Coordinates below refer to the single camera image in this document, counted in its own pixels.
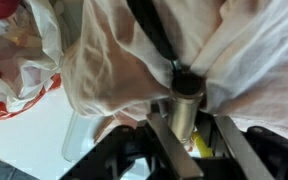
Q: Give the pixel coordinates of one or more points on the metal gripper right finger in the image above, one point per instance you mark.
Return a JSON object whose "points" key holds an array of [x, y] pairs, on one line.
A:
{"points": [[241, 151]]}

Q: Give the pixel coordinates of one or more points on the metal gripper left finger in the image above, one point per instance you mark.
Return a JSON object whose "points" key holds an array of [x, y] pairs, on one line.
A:
{"points": [[182, 165]]}

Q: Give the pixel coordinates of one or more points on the yellow play dough tub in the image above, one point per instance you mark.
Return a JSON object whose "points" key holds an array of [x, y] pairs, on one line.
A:
{"points": [[186, 94]]}

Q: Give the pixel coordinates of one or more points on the pink cloth with black strap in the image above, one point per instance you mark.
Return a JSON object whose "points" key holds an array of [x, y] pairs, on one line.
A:
{"points": [[238, 47]]}

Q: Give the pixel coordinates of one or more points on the round white table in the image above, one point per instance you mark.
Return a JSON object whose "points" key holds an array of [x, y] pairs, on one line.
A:
{"points": [[50, 143]]}

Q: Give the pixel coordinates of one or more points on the white red plastic bag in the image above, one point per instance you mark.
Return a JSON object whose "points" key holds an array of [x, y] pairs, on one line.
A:
{"points": [[30, 56]]}

